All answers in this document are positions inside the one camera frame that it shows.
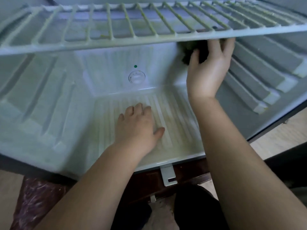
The person's right hand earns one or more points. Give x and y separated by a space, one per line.
207 74

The person's left hand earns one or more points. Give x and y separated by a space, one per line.
136 131

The dark grey cloth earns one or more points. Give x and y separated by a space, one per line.
194 50

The grey mini fridge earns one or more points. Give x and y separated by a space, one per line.
48 117

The person's right forearm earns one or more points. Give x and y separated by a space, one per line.
244 170

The person's left forearm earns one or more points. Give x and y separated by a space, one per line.
86 194

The person's dark trousers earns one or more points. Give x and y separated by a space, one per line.
196 208

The dark red wooden stand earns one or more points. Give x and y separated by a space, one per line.
43 198

